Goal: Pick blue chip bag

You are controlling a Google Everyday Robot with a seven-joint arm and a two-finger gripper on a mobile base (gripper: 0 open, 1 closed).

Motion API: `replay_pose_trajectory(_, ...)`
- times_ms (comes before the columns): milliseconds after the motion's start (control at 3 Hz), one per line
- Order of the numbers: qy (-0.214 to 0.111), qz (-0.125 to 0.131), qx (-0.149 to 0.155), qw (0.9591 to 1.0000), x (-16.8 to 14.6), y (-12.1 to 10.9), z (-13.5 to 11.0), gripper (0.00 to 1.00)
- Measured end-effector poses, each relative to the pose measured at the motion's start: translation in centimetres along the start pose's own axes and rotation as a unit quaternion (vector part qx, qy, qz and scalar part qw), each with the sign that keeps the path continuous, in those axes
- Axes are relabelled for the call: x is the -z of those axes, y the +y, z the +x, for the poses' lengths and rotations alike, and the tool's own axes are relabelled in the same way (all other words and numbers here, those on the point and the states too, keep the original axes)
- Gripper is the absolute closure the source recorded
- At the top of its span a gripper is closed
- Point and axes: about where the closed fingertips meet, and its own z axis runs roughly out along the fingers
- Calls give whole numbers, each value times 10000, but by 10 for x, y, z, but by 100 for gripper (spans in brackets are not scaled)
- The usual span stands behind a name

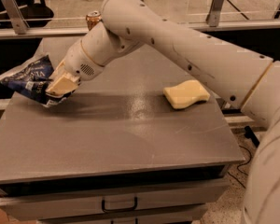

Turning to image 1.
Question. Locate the left metal railing bracket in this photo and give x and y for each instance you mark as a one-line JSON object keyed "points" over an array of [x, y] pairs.
{"points": [[19, 24]]}

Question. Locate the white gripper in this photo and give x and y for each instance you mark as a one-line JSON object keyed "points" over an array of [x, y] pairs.
{"points": [[79, 62]]}

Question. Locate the right metal railing bracket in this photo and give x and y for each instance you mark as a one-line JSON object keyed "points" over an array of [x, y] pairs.
{"points": [[213, 16]]}

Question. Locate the yellow sponge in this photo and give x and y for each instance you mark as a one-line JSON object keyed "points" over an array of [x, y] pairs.
{"points": [[186, 94]]}

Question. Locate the blue Kettle chip bag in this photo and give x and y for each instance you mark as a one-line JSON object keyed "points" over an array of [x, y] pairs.
{"points": [[31, 79]]}

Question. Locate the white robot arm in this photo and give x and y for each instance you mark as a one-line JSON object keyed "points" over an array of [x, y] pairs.
{"points": [[246, 79]]}

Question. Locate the brown soda can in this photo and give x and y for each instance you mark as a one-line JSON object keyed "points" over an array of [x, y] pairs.
{"points": [[93, 18]]}

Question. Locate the grey drawer with handle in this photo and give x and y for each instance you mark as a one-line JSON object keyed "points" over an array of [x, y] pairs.
{"points": [[147, 204]]}

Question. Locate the black stand leg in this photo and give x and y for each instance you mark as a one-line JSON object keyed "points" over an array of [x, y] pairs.
{"points": [[249, 134]]}

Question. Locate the black office chair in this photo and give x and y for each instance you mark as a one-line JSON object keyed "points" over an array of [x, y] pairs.
{"points": [[25, 6]]}

